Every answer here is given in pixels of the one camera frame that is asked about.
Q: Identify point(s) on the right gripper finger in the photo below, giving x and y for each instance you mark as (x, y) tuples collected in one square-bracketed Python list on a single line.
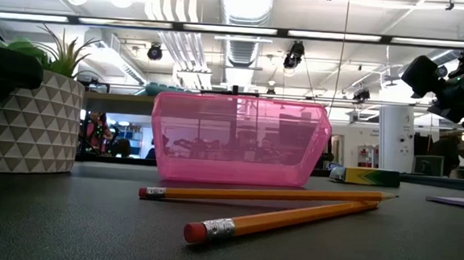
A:
[(419, 77)]

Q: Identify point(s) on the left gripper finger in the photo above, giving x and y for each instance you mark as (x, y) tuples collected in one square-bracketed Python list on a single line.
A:
[(15, 68)]

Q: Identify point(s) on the yellow green crayon box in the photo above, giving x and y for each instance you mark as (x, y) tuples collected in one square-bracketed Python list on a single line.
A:
[(370, 176)]

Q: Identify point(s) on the yellow pencil red eraser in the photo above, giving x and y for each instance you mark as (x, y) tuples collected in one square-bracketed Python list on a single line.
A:
[(272, 194), (291, 217)]

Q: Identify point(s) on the pink transparent pencil case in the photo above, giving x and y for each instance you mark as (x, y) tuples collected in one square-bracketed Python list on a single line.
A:
[(233, 170)]

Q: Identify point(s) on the green artificial plant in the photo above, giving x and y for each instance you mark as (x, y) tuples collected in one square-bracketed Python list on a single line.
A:
[(64, 63)]

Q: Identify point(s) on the white pillar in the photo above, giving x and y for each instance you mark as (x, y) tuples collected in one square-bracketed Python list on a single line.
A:
[(393, 132)]

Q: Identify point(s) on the grey monitor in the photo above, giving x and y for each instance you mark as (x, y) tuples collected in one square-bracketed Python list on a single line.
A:
[(427, 165)]

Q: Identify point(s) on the person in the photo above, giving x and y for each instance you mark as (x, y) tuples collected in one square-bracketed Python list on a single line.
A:
[(94, 131)]

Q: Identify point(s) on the black ceiling camera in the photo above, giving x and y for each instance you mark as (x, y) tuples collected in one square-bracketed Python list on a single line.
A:
[(295, 53), (154, 52), (361, 94)]

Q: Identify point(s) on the rig frame light bar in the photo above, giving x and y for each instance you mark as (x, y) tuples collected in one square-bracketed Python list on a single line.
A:
[(282, 33)]

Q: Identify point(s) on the silver ceiling duct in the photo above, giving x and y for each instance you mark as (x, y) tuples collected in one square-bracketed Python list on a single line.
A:
[(245, 10)]

